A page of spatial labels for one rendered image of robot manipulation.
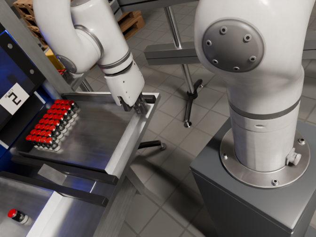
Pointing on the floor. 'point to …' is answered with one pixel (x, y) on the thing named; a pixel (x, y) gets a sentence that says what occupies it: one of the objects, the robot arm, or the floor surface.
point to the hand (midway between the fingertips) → (140, 107)
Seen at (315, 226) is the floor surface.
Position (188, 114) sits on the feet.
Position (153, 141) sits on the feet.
